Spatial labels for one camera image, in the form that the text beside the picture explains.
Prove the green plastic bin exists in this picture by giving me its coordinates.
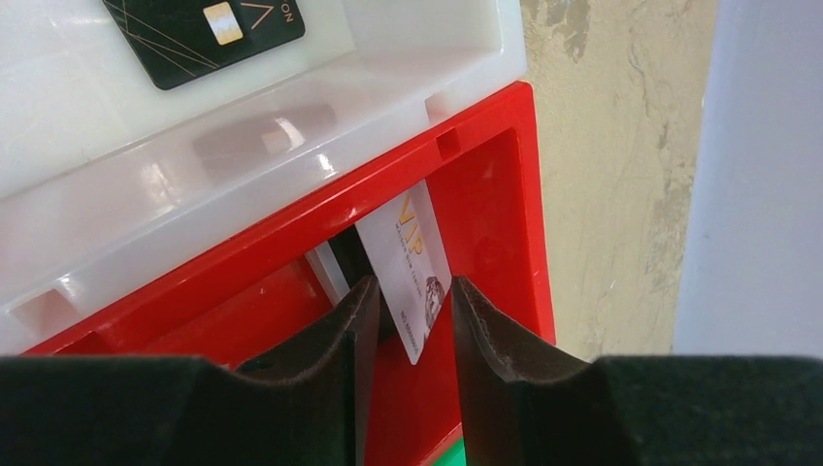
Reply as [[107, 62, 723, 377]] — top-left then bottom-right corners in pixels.
[[433, 439, 467, 466]]

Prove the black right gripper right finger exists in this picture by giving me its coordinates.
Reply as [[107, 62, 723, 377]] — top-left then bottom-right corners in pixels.
[[451, 277, 822, 465]]

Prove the red plastic bin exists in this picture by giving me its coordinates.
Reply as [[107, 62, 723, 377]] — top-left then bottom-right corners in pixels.
[[23, 83, 554, 465]]

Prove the black credit card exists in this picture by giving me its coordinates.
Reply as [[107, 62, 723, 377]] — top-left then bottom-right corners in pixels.
[[103, 0, 306, 90]]

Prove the silver credit card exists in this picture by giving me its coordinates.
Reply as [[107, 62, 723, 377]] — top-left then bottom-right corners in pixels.
[[305, 226, 374, 306]]

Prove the white plastic bin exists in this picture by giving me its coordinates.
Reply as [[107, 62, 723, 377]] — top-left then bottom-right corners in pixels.
[[1, 1, 527, 354]]

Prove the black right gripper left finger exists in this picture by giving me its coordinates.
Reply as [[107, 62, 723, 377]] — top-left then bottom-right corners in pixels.
[[1, 277, 380, 465]]

